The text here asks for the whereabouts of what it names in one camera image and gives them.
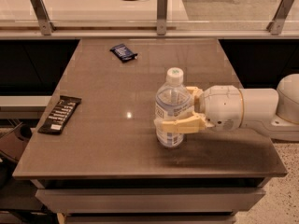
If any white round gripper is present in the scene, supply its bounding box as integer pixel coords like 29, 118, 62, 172
154, 86, 243, 133

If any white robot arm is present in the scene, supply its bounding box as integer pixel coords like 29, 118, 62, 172
154, 74, 299, 142

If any middle metal glass bracket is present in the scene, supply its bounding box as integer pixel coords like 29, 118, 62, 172
156, 0, 168, 35

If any black rxbar wrapper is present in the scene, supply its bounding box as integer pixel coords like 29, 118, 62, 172
38, 95, 81, 135

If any clear plastic water bottle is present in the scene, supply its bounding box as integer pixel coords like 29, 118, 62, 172
154, 67, 192, 148

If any metal glass bracket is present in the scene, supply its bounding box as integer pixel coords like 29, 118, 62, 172
266, 0, 295, 35
156, 0, 168, 35
30, 0, 55, 35

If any right metal glass bracket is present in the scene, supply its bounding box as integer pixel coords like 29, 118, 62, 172
266, 0, 295, 35

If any dark object at left edge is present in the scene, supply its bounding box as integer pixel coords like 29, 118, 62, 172
0, 123, 32, 163

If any left metal glass bracket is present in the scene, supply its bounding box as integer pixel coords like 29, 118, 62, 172
30, 0, 55, 35

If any blue rxbar blueberry wrapper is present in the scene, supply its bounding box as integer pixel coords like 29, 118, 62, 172
110, 44, 137, 63

